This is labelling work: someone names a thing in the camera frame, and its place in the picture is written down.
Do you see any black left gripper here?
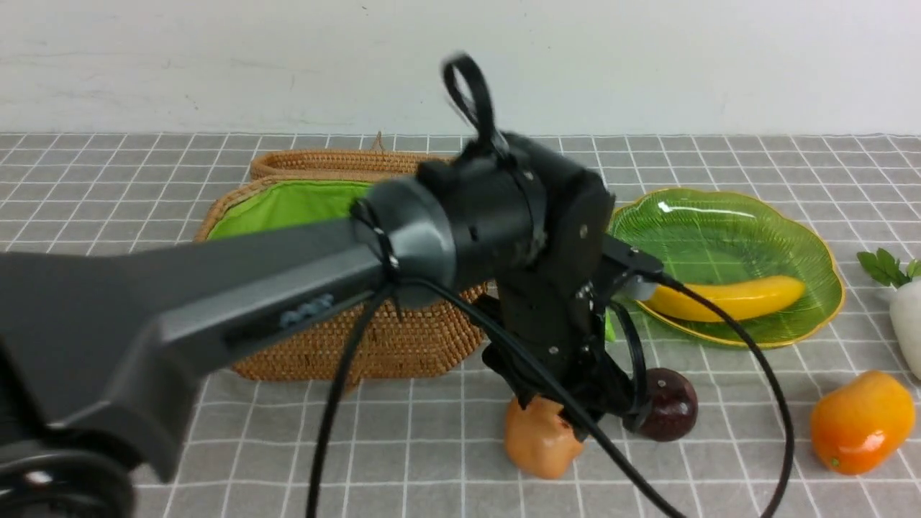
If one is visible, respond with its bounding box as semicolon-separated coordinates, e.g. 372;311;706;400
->
479;275;648;432

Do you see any brown potato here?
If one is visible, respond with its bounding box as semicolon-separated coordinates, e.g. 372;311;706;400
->
504;396;584;480

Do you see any dark purple passion fruit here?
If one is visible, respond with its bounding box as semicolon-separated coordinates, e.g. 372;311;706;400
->
638;368;699;442

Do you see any yellow banana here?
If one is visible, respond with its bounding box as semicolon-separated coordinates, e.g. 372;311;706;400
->
643;276;806;322

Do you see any orange mango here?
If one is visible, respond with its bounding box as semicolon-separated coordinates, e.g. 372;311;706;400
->
809;371;917;476

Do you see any white radish with leaves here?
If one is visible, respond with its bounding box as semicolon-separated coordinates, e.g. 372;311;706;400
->
856;248;920;379

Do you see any green chayote vegetable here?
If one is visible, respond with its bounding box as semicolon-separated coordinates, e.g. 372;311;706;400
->
604;309;617;343

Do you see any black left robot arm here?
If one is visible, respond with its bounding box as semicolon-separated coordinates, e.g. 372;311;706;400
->
2;134;662;517

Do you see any green glass leaf plate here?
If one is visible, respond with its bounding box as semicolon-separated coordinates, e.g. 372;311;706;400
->
608;188;846;350

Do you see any woven wicker basket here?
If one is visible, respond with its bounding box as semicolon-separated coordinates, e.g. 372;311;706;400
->
194;176;490;382

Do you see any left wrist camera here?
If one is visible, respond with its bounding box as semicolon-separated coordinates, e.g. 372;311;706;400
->
593;235;664;301

